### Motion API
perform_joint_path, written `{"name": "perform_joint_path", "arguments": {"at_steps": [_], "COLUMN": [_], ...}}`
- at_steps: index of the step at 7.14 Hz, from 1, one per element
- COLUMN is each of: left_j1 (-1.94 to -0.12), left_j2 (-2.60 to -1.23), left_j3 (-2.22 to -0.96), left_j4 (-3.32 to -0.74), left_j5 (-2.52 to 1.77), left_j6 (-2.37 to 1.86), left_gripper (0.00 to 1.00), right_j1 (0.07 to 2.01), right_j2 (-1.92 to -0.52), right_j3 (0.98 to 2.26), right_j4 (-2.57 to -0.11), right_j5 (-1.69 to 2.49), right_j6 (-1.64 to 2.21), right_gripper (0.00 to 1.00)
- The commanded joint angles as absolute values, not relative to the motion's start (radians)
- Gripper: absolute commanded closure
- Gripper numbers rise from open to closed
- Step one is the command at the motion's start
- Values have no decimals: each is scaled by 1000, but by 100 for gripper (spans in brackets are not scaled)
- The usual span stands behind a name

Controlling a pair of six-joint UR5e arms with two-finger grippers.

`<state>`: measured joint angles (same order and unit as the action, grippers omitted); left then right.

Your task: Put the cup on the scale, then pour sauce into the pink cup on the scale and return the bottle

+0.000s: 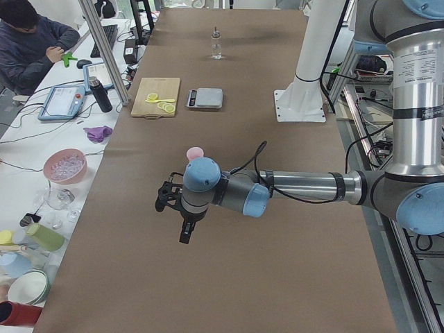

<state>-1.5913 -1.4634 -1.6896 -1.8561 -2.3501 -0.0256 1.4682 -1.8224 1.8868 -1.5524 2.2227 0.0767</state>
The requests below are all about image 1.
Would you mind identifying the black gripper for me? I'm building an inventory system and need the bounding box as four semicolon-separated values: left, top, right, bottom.
155;172;201;244

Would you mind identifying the pink plastic cup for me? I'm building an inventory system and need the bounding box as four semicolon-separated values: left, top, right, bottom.
186;146;204;162

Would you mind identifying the clear glass sauce bottle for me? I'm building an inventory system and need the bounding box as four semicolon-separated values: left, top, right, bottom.
211;26;222;60

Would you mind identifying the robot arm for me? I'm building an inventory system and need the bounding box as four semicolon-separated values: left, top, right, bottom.
155;1;443;243

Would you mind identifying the silver digital kitchen scale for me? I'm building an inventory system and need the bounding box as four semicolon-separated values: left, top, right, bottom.
186;88;223;110

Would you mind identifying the clear glass cup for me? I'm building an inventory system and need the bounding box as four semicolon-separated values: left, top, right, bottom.
43;189;75;210

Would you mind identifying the green cup lying down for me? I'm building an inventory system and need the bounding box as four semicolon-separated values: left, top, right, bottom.
26;223;65;252

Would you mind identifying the light blue cup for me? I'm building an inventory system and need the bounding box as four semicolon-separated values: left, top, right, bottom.
1;253;32;278

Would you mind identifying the yellow cup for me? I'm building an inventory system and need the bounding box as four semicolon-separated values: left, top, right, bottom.
0;230;13;246

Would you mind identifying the red cup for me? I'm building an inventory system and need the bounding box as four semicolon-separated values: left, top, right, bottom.
1;301;43;327

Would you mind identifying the lemon slice stack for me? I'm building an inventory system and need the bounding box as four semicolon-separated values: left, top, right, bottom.
157;102;176;114

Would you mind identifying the yellow plastic knife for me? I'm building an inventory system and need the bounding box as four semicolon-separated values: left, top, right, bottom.
145;99;176;103

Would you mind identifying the purple cloth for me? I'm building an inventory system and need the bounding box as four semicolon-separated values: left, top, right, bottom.
83;126;112;143

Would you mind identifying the lemon slice single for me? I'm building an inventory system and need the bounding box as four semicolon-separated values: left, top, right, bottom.
146;92;158;103

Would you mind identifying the pink bowl with ice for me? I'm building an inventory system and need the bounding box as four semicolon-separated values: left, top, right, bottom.
43;148;87;185

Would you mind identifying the wooden cutting board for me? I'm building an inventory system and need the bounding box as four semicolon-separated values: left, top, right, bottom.
130;78;180;119

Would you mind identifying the black water bottle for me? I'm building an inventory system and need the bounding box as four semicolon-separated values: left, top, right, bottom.
88;76;112;113

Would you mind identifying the white green-rimmed bowl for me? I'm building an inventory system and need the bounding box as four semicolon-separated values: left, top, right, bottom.
8;270;50;305

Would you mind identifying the blue teach pendant near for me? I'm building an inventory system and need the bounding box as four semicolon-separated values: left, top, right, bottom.
37;85;85;121

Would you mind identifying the blue teach pendant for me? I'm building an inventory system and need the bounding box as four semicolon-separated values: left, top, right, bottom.
83;62;114;93
37;85;85;121

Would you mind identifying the blue teach pendant far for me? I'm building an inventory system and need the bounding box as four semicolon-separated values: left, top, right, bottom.
83;62;114;93

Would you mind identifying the black power adapter box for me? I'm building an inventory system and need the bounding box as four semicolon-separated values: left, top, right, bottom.
123;39;138;65

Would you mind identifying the black computer mouse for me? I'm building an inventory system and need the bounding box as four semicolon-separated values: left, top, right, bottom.
76;59;92;69

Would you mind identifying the green plastic toy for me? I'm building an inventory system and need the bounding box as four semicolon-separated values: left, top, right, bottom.
61;52;78;67

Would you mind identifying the black keyboard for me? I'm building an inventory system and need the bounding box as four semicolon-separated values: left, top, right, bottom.
89;24;119;59

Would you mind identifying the seated person in blue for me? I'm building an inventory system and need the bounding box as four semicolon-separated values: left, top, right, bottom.
1;1;80;95

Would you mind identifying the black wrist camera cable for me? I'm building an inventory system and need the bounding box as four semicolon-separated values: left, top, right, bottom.
228;140;343;204

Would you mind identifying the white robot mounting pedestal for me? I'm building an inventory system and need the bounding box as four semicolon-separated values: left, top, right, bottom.
274;1;348;123

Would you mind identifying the aluminium frame post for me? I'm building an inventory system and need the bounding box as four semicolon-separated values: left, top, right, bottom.
78;0;130;106

